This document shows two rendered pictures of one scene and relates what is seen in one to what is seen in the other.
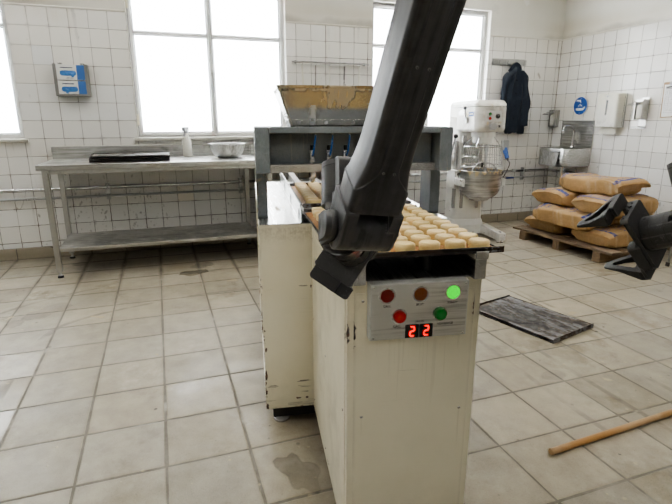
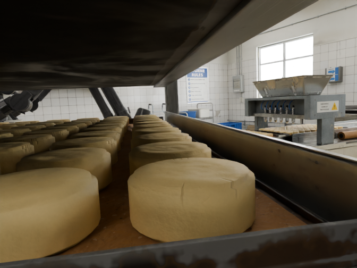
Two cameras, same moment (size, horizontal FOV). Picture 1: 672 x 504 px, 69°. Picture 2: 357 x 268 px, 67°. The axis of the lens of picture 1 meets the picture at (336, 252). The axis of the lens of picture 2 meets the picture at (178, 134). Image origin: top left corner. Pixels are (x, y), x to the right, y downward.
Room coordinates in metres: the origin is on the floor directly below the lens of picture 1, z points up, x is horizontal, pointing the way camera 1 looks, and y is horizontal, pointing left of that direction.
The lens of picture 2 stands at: (0.63, -1.99, 1.18)
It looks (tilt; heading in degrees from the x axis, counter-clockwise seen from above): 7 degrees down; 78
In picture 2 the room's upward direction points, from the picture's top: 3 degrees counter-clockwise
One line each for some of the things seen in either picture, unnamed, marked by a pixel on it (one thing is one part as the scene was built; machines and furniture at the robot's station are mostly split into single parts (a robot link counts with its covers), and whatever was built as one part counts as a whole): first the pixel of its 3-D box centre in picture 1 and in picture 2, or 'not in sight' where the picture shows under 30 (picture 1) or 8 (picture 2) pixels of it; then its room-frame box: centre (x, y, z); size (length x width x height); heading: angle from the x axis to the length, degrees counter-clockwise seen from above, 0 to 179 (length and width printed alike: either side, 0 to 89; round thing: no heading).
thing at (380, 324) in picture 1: (417, 308); not in sight; (1.09, -0.19, 0.77); 0.24 x 0.04 x 0.14; 100
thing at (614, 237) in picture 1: (616, 233); not in sight; (4.44, -2.60, 0.19); 0.72 x 0.42 x 0.15; 114
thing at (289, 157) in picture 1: (348, 170); (288, 117); (1.95, -0.05, 1.01); 0.72 x 0.33 x 0.34; 100
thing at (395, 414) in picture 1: (376, 360); not in sight; (1.45, -0.13, 0.45); 0.70 x 0.34 x 0.90; 10
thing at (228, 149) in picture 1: (227, 150); not in sight; (4.48, 0.97, 0.94); 0.33 x 0.33 x 0.12
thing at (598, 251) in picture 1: (586, 240); not in sight; (4.71, -2.48, 0.06); 1.20 x 0.80 x 0.11; 22
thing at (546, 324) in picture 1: (529, 316); not in sight; (2.87, -1.21, 0.02); 0.60 x 0.40 x 0.03; 34
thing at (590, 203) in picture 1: (616, 203); not in sight; (4.45, -2.56, 0.47); 0.72 x 0.42 x 0.17; 115
